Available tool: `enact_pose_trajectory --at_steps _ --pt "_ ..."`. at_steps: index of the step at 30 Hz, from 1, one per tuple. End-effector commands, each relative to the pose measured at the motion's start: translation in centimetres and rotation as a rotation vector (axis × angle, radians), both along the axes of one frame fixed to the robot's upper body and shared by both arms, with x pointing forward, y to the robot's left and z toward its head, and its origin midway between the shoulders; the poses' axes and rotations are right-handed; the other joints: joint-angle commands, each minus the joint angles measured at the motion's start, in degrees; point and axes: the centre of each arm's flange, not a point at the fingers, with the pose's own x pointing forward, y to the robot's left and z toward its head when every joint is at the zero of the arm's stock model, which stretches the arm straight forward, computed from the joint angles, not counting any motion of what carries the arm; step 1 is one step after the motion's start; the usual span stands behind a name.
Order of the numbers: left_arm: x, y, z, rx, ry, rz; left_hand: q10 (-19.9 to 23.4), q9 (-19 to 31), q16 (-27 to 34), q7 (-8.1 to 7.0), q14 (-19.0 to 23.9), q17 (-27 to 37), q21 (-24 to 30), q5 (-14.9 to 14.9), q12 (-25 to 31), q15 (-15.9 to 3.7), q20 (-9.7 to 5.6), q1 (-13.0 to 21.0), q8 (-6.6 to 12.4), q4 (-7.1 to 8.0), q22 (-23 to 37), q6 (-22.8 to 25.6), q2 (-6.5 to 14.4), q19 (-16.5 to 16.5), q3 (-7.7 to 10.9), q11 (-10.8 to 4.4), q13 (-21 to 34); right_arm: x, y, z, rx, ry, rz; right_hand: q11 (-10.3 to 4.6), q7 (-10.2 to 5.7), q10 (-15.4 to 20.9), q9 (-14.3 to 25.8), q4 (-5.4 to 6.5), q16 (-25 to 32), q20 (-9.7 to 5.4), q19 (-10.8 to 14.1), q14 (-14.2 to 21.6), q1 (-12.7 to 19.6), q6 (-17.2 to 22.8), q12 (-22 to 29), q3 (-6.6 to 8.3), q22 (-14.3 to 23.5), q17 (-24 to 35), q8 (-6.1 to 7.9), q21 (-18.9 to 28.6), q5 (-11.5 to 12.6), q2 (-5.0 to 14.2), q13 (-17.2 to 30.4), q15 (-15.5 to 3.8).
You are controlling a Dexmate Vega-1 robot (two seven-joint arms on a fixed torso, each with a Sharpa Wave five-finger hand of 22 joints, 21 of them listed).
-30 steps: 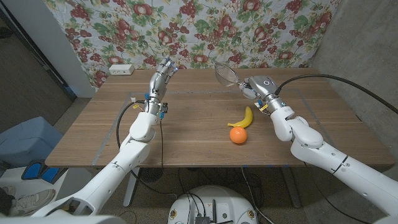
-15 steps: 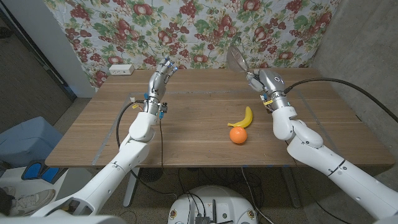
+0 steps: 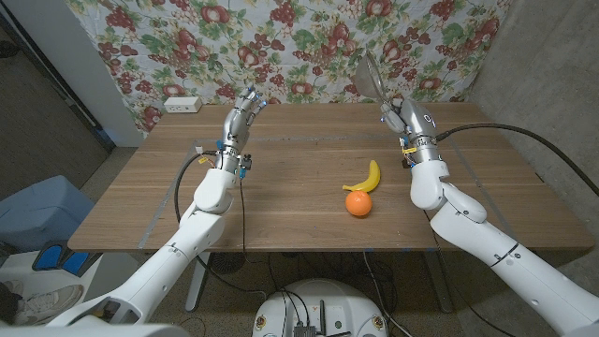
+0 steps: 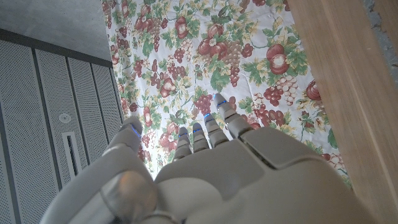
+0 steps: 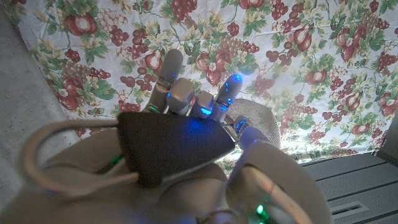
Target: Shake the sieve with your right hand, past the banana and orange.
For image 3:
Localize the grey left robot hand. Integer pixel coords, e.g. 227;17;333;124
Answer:
222;83;269;150

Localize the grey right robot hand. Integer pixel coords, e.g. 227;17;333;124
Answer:
379;96;439;141

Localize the metal mesh sieve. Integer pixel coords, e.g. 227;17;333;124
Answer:
353;50;392;107

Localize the yellow banana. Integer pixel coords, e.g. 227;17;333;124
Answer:
342;159;382;194

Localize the white power strip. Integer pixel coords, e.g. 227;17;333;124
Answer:
163;95;204;114

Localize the orange fruit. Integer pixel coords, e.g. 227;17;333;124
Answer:
344;190;374;218

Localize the black round disc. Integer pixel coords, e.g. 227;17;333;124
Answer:
209;252;248;276

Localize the white table leg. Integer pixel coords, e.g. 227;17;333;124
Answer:
422;250;456;315
184;251;212;314

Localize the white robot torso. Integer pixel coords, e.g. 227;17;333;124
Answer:
251;279;390;337

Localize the blue-grey storage bin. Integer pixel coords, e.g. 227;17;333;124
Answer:
0;175;95;255

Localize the black item with blue pads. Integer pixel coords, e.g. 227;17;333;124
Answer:
31;240;102;275

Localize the white sneaker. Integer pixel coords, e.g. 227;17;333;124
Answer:
13;284;85;327
0;279;24;298

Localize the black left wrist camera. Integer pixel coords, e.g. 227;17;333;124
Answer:
237;153;254;182

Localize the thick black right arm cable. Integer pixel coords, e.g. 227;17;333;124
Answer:
434;122;599;198

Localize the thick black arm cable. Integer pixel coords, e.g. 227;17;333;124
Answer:
173;149;270;300
434;122;599;198

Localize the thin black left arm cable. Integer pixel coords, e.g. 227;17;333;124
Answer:
239;178;248;256

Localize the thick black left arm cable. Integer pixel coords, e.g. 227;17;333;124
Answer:
173;149;270;300

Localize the grey floor cable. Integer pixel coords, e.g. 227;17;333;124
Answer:
361;251;414;337

